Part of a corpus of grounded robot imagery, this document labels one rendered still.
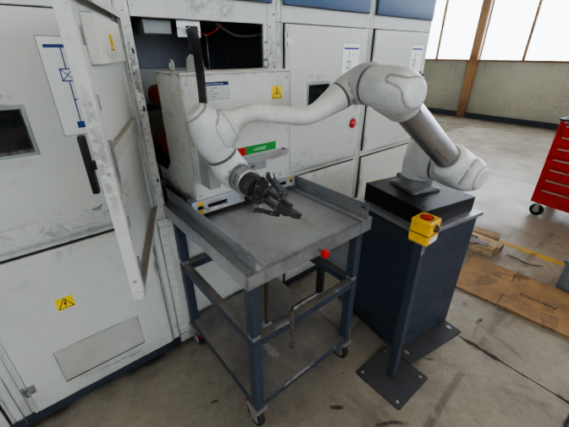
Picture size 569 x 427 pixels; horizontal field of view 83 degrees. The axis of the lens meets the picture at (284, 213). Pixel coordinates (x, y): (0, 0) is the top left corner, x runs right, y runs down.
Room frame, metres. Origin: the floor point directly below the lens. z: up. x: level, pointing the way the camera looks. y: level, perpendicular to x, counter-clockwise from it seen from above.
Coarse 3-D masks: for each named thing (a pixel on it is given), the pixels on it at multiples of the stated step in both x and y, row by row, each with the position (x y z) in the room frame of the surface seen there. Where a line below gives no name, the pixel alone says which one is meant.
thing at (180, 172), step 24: (168, 72) 1.28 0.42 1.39; (192, 72) 1.20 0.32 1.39; (216, 72) 1.25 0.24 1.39; (240, 72) 1.32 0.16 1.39; (168, 96) 1.25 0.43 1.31; (168, 120) 1.29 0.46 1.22; (168, 144) 1.32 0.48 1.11; (168, 168) 1.36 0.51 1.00; (192, 168) 1.16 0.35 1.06; (192, 192) 1.18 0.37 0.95
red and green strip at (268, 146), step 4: (260, 144) 1.36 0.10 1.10; (264, 144) 1.38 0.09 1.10; (268, 144) 1.39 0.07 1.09; (272, 144) 1.41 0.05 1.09; (240, 148) 1.30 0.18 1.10; (244, 148) 1.31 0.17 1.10; (248, 148) 1.33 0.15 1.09; (252, 148) 1.34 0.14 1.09; (256, 148) 1.35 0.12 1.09; (260, 148) 1.36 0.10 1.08; (264, 148) 1.38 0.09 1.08; (268, 148) 1.39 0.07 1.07; (272, 148) 1.40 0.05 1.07; (240, 152) 1.30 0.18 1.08; (244, 152) 1.31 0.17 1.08; (248, 152) 1.32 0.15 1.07; (252, 152) 1.34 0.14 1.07
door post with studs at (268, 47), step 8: (272, 8) 1.71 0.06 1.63; (272, 16) 1.71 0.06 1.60; (264, 24) 1.68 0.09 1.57; (272, 24) 1.70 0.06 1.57; (264, 32) 1.68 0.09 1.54; (272, 32) 1.70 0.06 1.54; (264, 40) 1.68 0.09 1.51; (272, 40) 1.70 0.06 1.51; (264, 48) 1.68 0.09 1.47; (272, 48) 1.70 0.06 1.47; (264, 56) 1.68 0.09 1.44; (272, 56) 1.70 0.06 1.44; (272, 64) 1.70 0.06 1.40
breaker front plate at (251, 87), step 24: (264, 72) 1.39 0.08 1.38; (288, 72) 1.46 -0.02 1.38; (192, 96) 1.19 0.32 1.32; (240, 96) 1.31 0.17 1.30; (264, 96) 1.38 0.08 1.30; (288, 96) 1.47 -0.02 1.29; (192, 144) 1.17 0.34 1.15; (240, 144) 1.30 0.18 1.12; (288, 144) 1.47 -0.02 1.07; (264, 168) 1.38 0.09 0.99; (288, 168) 1.47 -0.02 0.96; (216, 192) 1.22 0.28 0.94
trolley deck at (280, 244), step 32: (288, 192) 1.43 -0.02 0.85; (192, 224) 1.11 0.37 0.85; (224, 224) 1.11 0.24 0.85; (256, 224) 1.11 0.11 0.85; (288, 224) 1.11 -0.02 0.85; (320, 224) 1.11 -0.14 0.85; (352, 224) 1.11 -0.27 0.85; (224, 256) 0.89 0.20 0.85; (256, 256) 0.89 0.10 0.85; (288, 256) 0.89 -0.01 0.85
